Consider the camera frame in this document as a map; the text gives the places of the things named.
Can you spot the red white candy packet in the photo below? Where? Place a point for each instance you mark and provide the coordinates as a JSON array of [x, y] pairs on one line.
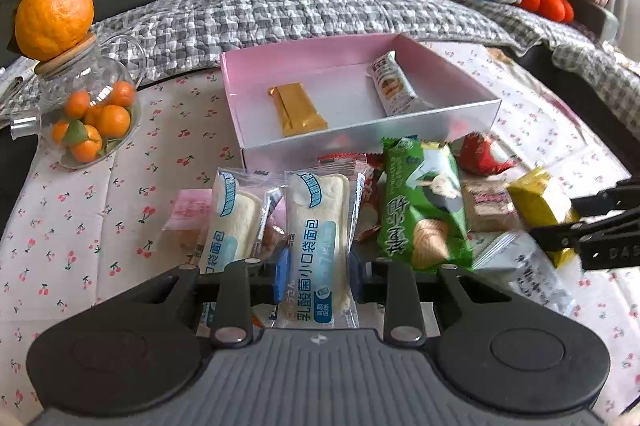
[[369, 206]]

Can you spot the green chip bag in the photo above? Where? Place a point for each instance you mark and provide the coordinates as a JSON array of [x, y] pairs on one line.
[[425, 206]]

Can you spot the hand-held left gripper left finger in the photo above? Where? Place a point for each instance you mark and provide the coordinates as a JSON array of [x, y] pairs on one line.
[[281, 276]]

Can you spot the pink cardboard box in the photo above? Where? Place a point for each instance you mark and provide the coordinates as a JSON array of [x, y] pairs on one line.
[[345, 104]]

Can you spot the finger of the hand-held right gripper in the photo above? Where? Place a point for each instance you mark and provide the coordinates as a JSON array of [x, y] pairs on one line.
[[605, 198], [560, 233]]

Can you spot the pile of small mandarins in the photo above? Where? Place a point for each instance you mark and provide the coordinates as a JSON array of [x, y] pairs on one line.
[[107, 119]]

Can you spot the glass teapot with wooden lid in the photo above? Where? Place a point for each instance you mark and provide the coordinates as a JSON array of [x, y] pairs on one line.
[[65, 81]]

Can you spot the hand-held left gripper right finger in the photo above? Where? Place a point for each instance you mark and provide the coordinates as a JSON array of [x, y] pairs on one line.
[[354, 277]]

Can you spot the cherry print tablecloth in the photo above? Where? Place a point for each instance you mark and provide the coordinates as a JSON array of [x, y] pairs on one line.
[[125, 206]]

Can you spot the gold snack bar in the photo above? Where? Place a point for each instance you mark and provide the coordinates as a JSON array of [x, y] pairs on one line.
[[299, 111]]

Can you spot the large orange citrus fruit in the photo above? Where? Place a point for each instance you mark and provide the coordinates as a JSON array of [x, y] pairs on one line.
[[52, 16]]

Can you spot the clear packet of brown snack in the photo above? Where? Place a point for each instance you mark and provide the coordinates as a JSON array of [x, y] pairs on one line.
[[272, 221]]

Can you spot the white cracker packet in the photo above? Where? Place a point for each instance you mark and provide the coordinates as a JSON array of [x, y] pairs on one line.
[[395, 84]]

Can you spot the beige snack packet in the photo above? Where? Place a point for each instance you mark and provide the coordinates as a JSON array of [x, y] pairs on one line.
[[490, 206]]

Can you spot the grey checked blanket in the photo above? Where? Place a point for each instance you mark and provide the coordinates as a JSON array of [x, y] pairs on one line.
[[300, 11]]

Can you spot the yellow snack packet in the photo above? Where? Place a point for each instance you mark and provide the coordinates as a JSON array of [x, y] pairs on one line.
[[540, 198]]

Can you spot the white packet with black print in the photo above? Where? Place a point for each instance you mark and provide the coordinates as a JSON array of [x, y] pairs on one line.
[[530, 268]]

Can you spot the pink snack packet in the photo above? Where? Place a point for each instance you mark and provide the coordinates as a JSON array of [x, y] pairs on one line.
[[187, 211]]

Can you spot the white bread packet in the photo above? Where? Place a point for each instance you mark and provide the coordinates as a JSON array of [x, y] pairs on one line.
[[320, 226], [230, 216]]

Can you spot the small red snack packet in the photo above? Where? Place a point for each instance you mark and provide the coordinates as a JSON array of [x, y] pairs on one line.
[[482, 154]]

